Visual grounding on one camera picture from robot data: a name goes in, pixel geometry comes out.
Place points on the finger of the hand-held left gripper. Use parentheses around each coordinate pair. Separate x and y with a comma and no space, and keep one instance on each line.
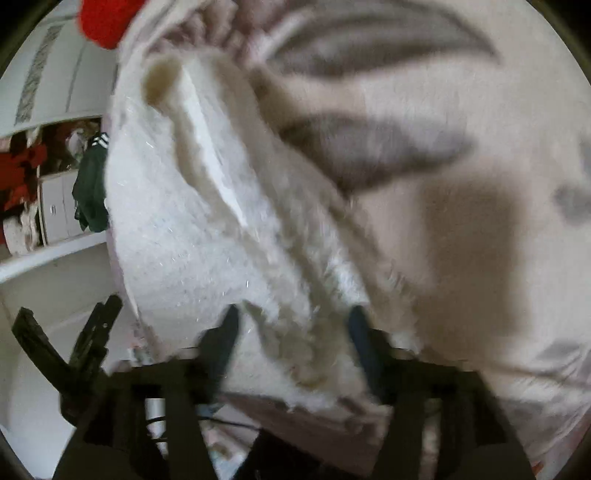
(99,327)
(39,344)

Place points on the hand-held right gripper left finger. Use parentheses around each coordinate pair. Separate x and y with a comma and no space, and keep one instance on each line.
(224,341)

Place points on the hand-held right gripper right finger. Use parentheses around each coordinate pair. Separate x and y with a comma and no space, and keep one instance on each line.
(364,346)

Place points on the white fluffy garment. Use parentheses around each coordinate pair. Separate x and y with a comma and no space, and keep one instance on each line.
(194,221)

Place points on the red clothes pile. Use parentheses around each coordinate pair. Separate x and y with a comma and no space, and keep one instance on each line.
(21,177)

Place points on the white drawer box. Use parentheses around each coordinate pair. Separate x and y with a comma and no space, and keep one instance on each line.
(60,210)

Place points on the dark green garment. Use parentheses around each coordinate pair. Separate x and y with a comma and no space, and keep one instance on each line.
(92,184)

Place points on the floral printed blanket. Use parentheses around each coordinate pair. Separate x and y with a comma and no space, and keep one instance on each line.
(438,184)

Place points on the white wardrobe door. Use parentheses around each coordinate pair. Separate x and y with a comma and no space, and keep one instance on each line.
(55,64)

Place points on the red cloth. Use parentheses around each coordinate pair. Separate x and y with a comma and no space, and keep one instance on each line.
(108,21)

